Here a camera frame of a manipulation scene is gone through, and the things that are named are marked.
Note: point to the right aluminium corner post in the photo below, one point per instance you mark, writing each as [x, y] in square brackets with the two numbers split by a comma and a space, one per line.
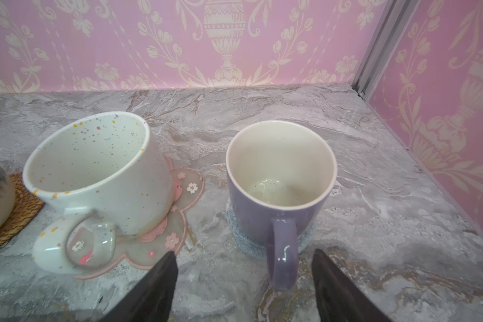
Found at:
[384, 40]

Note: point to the pink flower coaster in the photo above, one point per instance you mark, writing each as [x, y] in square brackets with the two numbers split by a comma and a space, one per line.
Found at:
[170, 235]

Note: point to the lavender mug white inside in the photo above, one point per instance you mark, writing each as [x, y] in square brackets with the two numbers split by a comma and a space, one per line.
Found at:
[279, 175]

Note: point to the woven rattan round coaster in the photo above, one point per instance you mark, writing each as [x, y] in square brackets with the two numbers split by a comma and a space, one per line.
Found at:
[26, 207]

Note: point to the white speckled mug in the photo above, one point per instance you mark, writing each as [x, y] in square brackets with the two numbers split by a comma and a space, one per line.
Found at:
[107, 177]

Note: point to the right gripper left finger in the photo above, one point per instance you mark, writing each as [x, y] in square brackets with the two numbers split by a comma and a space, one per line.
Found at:
[151, 299]

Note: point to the light blue knitted coaster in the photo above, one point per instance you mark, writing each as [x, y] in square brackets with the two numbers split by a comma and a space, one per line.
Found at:
[256, 249]

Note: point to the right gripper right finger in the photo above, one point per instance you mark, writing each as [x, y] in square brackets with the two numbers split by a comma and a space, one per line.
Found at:
[337, 297]

